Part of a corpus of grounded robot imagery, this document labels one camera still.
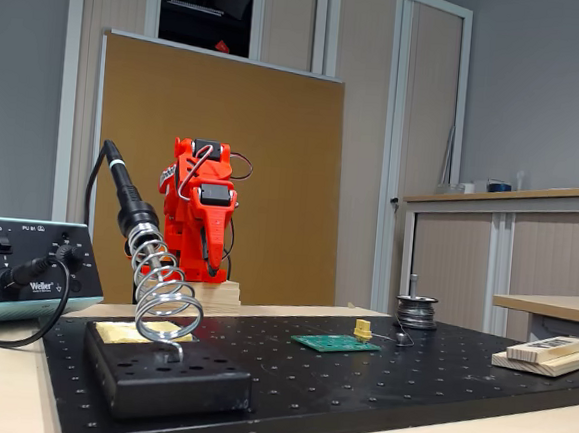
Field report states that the black stand with spring holder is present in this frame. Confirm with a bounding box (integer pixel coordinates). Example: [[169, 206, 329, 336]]
[[77, 198, 266, 429]]

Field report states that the black soldering iron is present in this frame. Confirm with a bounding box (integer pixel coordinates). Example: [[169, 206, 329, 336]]
[[91, 139, 176, 281]]

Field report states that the green circuit board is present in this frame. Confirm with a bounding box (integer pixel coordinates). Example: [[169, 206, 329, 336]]
[[289, 330, 383, 358]]

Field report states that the solder wire spool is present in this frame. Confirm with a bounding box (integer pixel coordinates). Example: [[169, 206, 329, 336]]
[[393, 293, 441, 332]]

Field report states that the black soldering iron cable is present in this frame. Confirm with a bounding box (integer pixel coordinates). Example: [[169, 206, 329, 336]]
[[0, 131, 112, 356]]

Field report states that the low cabinet with sliding doors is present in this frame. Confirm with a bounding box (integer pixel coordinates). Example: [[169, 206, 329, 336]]
[[392, 170, 579, 346]]

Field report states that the plain wooden plank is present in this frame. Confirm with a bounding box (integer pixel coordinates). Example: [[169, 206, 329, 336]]
[[490, 341, 579, 380]]

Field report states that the beige desk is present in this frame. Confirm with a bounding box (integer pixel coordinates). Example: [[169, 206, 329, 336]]
[[488, 288, 579, 351]]

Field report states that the wooden plank with Kapla print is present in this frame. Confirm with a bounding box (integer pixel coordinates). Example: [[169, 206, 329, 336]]
[[505, 331, 579, 366]]

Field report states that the tall beige cabinet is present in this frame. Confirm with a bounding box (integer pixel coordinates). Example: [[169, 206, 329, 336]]
[[46, 0, 476, 320]]

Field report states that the thin solder wire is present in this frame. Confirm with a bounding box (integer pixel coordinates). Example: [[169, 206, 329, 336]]
[[369, 322, 417, 349]]

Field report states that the yellow power connector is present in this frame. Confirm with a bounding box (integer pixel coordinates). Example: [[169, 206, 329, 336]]
[[352, 318, 375, 345]]

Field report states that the yellow cleaning sponge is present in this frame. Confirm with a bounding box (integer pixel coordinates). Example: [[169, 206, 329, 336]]
[[94, 315, 196, 350]]

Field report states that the wooden base block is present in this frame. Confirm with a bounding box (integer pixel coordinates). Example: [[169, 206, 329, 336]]
[[144, 274, 243, 319]]

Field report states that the black perforated breadboard plate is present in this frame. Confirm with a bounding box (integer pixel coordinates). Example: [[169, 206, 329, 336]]
[[34, 289, 579, 433]]

